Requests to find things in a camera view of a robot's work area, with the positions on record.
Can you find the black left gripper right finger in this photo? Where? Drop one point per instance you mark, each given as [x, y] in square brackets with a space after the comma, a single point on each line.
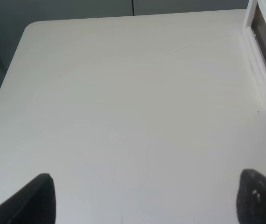
[251, 198]

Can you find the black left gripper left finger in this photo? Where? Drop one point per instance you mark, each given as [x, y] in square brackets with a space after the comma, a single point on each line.
[35, 203]

